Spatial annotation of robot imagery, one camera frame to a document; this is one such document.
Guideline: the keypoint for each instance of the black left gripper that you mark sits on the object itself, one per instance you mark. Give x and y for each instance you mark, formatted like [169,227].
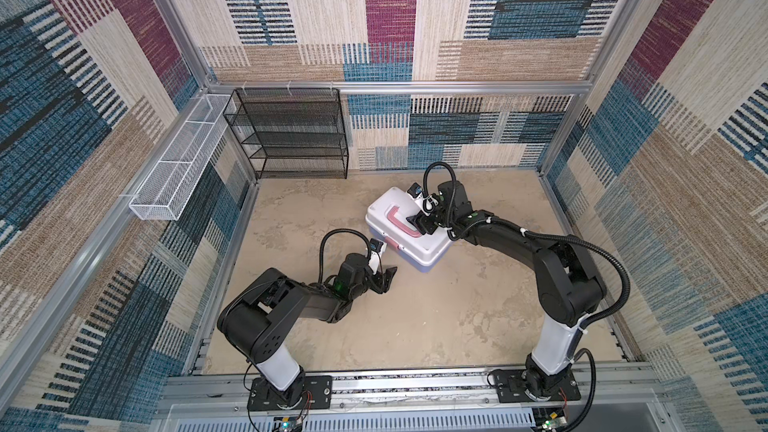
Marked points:
[380,283]

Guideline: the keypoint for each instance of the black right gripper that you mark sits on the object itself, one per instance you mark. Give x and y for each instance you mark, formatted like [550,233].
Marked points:
[422,226]

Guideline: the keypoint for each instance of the white and blue toolbox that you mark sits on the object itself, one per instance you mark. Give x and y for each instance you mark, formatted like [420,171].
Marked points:
[387,218]

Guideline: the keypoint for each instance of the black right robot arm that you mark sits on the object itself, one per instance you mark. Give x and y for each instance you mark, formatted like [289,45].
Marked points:
[578,283]

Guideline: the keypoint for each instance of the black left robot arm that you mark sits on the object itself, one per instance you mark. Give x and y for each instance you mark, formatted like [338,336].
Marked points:
[258,320]

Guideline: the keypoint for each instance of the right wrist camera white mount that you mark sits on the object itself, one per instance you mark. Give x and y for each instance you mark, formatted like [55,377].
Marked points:
[424,200]

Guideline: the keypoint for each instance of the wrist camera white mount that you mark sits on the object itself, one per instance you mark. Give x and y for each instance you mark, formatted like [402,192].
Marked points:
[376,248]
[424,200]

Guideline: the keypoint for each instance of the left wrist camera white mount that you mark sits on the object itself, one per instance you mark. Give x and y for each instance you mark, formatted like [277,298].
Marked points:
[376,248]

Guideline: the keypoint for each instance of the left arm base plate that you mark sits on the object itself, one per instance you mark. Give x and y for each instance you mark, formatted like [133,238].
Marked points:
[313,392]

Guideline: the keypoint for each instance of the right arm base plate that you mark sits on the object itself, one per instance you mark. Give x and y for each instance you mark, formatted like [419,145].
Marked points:
[522,386]

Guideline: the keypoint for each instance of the black wire shelf rack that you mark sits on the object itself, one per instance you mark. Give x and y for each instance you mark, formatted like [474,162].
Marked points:
[290,133]

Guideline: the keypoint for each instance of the aluminium front rail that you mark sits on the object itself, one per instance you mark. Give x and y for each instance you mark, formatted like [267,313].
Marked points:
[341,391]

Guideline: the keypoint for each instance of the white wire mesh basket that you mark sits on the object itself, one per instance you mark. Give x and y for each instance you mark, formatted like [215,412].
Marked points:
[168,188]

